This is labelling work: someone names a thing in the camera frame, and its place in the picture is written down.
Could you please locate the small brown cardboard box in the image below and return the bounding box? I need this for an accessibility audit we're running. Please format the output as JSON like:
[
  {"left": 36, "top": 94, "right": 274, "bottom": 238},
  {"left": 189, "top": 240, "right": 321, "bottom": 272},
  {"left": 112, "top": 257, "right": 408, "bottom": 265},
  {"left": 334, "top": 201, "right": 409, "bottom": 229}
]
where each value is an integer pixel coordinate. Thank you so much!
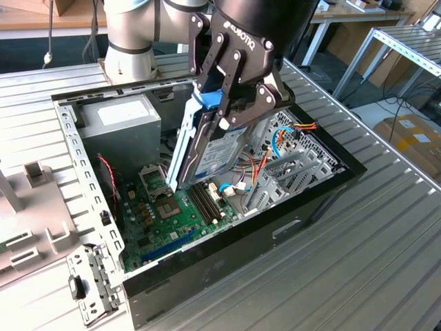
[{"left": 51, "top": 0, "right": 75, "bottom": 17}]

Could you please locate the grey power supply unit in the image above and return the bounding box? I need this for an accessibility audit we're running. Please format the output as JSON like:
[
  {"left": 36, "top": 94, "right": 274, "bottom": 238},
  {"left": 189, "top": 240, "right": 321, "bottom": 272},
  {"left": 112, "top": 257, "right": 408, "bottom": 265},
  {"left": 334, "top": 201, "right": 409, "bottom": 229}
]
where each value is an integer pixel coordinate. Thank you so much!
[{"left": 78, "top": 93, "right": 163, "bottom": 173}]

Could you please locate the blue wire white plug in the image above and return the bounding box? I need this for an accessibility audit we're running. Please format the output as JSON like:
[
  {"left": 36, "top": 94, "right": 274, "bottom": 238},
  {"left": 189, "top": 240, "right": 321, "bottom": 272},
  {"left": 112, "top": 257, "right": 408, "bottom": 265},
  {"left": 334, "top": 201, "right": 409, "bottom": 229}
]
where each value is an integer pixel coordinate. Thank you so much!
[{"left": 218, "top": 181, "right": 249, "bottom": 198}]

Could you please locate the grey metal drive cage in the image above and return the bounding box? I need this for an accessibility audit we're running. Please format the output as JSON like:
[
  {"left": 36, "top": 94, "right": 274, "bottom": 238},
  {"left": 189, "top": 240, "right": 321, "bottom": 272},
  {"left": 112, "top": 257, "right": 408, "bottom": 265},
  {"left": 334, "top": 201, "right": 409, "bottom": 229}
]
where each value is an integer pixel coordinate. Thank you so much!
[{"left": 246, "top": 115, "right": 276, "bottom": 156}]

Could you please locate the hard disk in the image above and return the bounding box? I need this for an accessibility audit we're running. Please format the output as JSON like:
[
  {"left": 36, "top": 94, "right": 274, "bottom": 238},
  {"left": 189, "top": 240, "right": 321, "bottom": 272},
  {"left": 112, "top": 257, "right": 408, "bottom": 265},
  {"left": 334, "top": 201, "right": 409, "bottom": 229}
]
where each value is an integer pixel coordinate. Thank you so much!
[{"left": 165, "top": 81, "right": 263, "bottom": 190}]

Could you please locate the labelled brown cardboard box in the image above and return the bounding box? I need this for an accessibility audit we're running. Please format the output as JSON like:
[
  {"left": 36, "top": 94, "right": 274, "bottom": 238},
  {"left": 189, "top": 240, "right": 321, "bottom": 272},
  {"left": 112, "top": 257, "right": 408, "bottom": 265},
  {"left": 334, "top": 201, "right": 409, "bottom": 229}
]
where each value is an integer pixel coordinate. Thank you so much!
[{"left": 373, "top": 115, "right": 441, "bottom": 173}]

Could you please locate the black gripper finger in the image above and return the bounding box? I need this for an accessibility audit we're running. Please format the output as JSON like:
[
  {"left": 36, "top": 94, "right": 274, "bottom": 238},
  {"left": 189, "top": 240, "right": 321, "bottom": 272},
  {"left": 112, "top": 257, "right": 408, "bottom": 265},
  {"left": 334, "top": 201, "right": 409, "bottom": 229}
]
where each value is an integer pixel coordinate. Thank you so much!
[
  {"left": 216, "top": 50, "right": 297, "bottom": 130},
  {"left": 188, "top": 12, "right": 229, "bottom": 91}
]

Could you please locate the large brown cardboard box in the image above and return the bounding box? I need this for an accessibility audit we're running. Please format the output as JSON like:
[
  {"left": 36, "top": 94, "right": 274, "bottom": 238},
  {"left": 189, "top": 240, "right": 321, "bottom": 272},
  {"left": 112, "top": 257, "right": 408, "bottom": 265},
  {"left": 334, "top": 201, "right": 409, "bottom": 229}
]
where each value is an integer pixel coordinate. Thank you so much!
[{"left": 325, "top": 21, "right": 420, "bottom": 89}]

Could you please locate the grey parts rack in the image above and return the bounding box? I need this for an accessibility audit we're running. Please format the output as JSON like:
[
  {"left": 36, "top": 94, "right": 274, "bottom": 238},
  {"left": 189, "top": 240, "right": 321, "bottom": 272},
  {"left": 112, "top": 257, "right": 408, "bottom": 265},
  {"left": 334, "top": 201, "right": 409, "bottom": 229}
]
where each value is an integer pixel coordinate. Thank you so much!
[{"left": 0, "top": 161, "right": 82, "bottom": 289}]

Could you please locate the blue data wire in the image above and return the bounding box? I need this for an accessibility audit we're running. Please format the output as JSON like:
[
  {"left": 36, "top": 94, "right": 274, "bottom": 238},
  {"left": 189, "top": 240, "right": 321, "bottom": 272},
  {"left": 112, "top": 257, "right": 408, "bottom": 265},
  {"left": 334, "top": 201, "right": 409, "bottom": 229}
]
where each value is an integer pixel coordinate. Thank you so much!
[{"left": 271, "top": 126, "right": 297, "bottom": 159}]

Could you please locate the grey metal disk bay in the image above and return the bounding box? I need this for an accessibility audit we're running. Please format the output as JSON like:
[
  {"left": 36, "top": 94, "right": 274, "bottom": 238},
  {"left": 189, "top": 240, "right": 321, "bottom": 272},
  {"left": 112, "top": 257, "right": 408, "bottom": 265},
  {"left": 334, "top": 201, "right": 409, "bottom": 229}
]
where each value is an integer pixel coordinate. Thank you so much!
[{"left": 240, "top": 153, "right": 345, "bottom": 217}]

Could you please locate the black open PC case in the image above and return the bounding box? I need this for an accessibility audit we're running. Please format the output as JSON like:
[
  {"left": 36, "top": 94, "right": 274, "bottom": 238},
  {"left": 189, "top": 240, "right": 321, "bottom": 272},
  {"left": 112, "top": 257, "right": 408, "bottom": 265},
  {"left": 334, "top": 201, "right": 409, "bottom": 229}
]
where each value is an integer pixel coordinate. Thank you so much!
[{"left": 50, "top": 63, "right": 368, "bottom": 330}]

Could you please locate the metal socket cover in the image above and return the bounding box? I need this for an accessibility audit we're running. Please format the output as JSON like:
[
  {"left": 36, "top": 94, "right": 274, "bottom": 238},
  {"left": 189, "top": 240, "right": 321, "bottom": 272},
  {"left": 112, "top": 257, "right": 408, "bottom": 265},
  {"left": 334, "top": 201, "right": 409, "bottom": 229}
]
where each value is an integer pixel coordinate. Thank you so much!
[{"left": 138, "top": 164, "right": 172, "bottom": 200}]

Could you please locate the blue expansion slot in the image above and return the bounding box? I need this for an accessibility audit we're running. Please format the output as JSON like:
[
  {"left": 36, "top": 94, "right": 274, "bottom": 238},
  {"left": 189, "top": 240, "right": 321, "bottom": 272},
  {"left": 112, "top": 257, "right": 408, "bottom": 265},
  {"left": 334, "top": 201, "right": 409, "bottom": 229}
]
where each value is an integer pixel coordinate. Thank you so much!
[{"left": 141, "top": 230, "right": 197, "bottom": 263}]

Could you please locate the green motherboard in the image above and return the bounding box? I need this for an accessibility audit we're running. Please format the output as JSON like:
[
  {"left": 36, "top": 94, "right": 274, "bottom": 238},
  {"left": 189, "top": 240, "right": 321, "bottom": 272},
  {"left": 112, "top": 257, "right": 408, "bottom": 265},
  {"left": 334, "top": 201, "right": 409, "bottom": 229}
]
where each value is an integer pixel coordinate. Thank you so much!
[{"left": 116, "top": 161, "right": 238, "bottom": 273}]

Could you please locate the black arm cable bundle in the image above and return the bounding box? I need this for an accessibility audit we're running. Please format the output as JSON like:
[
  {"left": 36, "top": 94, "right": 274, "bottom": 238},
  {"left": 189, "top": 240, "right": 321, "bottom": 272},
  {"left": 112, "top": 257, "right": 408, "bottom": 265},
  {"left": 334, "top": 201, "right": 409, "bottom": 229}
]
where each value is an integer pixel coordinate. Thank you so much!
[{"left": 41, "top": 0, "right": 106, "bottom": 70}]

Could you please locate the orange yellow power wire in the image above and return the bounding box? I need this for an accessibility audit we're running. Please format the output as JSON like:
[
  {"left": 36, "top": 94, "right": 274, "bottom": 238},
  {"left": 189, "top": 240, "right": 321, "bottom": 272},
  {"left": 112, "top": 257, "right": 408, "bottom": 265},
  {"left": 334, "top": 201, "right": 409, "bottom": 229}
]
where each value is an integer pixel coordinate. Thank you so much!
[{"left": 290, "top": 119, "right": 318, "bottom": 141}]

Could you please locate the wooden desk white frame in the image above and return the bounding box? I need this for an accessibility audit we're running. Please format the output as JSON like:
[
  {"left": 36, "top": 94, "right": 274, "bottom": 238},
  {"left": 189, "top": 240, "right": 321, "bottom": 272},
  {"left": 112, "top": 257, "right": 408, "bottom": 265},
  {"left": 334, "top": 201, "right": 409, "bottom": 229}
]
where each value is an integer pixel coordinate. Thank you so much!
[{"left": 0, "top": 0, "right": 416, "bottom": 66}]

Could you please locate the CPU socket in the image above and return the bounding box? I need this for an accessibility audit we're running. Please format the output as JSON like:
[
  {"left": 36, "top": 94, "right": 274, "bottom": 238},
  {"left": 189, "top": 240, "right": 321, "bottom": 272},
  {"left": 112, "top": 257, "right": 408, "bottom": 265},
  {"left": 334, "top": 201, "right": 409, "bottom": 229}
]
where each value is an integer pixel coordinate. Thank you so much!
[{"left": 153, "top": 197, "right": 183, "bottom": 221}]

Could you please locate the black RAM slot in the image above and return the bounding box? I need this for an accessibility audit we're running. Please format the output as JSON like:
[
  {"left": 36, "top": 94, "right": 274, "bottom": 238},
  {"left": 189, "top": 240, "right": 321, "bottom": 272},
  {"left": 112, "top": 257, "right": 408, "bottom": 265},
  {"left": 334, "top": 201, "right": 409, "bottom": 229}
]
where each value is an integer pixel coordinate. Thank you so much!
[
  {"left": 189, "top": 188, "right": 214, "bottom": 227},
  {"left": 192, "top": 185, "right": 218, "bottom": 225},
  {"left": 196, "top": 184, "right": 221, "bottom": 223},
  {"left": 199, "top": 182, "right": 225, "bottom": 220}
]

